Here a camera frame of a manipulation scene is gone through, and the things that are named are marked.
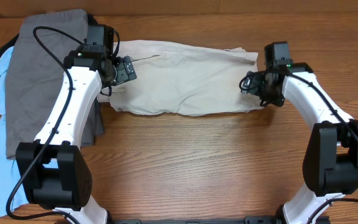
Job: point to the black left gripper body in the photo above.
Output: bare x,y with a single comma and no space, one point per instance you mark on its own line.
122,72

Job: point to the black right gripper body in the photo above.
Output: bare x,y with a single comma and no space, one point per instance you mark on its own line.
258,86

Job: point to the beige khaki shorts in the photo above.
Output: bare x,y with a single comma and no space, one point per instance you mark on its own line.
183,79

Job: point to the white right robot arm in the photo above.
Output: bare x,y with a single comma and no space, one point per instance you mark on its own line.
330,164

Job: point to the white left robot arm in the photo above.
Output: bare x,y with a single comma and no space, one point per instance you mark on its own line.
55,179

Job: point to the grey shorts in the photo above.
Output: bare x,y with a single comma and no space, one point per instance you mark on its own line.
34,79

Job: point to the black garment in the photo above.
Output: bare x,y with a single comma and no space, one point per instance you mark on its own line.
11,43

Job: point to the light blue shirt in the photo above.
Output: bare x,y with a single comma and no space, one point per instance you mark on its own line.
9,173

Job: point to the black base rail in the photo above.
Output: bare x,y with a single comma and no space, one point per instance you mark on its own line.
191,221

